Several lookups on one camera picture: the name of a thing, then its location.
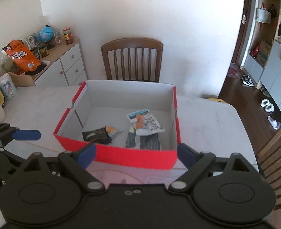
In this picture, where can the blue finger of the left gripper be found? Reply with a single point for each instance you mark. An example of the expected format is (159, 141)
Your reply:
(26, 135)

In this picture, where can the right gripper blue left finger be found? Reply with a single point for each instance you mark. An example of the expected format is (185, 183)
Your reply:
(85, 155)

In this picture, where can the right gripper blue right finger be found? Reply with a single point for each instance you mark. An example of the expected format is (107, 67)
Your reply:
(187, 155)

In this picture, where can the black snack packet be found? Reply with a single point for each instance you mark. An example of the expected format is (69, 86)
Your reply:
(99, 136)

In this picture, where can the blue cracker packet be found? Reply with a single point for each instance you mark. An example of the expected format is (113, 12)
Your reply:
(112, 131)

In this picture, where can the white seafood snack packet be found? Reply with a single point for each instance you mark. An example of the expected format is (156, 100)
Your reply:
(143, 123)

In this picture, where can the white mug with print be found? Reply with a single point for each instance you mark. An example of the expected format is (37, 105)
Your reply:
(7, 86)

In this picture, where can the red cardboard box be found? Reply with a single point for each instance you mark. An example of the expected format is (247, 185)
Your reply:
(99, 103)

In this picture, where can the orange snack bag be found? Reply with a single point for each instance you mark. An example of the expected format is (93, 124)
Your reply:
(22, 56)

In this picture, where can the white drawer sideboard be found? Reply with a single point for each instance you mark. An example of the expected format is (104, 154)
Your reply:
(64, 67)

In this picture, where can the white slippers pair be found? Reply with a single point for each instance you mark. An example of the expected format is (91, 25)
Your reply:
(267, 105)

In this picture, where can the dark sneakers pair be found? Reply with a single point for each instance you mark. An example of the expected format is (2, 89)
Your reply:
(246, 80)

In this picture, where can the blue globe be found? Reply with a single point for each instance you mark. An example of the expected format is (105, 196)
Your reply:
(46, 35)

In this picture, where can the sauce jar red lid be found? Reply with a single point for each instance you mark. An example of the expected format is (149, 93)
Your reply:
(68, 35)

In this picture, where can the brown wooden chair back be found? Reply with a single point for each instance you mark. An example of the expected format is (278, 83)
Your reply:
(133, 59)

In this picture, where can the hanging tote bag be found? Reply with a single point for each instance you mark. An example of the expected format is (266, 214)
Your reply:
(263, 15)

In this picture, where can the grey wall cabinet unit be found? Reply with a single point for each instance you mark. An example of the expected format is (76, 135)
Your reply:
(258, 47)

